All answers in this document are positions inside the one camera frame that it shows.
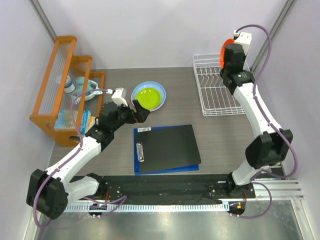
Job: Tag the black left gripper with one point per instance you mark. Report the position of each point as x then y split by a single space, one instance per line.
141 113

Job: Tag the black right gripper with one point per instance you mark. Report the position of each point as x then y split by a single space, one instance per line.
244 58

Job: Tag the green plate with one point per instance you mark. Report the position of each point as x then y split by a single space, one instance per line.
149 98

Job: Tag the orange plate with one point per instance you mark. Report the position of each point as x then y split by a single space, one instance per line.
226 52

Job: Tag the blue plate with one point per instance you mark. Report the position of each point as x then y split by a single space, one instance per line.
150 84

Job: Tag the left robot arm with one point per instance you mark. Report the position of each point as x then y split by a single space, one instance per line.
70 167

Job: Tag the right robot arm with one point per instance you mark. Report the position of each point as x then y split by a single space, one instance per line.
270 144

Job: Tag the orange wooden shelf rack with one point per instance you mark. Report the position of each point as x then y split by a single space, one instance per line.
51 97

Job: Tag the black clipboard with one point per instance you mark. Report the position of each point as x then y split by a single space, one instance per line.
167 147

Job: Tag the white and teal bowl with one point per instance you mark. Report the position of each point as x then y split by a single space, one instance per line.
90 86

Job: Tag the teal scrub brush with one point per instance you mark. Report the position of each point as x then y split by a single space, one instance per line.
78 87

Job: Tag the blue folder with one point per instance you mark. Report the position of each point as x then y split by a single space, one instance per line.
165 171

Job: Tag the small white blue jar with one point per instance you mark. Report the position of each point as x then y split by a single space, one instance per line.
69 87

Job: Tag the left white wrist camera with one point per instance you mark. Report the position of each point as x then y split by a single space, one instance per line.
118 96

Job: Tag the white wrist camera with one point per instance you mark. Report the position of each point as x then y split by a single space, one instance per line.
244 39
118 96

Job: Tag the white wire dish rack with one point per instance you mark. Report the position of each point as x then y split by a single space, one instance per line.
215 98

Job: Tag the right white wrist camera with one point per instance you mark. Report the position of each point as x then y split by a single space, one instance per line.
244 39

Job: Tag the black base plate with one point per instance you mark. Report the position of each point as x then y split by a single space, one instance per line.
177 189

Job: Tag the aluminium frame rail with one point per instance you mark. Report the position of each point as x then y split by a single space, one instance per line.
265 189

